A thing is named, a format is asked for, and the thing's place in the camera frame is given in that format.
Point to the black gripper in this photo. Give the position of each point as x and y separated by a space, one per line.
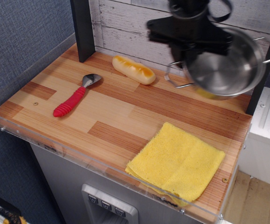
184 33

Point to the silver metal pan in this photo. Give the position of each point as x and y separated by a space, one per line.
220 77

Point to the yellow cloth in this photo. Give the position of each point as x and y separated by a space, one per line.
176 162

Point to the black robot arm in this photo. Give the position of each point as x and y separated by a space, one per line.
191 8

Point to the toy bread roll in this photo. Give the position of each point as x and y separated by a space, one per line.
133 70

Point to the white ribbed box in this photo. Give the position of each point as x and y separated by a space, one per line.
254 158

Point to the grey toy cabinet front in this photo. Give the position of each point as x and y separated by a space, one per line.
66 179

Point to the silver button panel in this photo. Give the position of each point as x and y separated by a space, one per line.
108 205

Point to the clear acrylic table guard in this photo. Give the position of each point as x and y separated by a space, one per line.
117 117

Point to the yellow black object corner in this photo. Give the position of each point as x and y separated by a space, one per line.
11 218

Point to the red handled metal spoon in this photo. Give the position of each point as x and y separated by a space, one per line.
67 106

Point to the dark right shelf post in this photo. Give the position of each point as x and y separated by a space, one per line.
258 90

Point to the dark shelf post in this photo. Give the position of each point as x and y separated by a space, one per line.
258 90
83 29

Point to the dark left shelf post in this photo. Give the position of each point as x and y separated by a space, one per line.
83 29

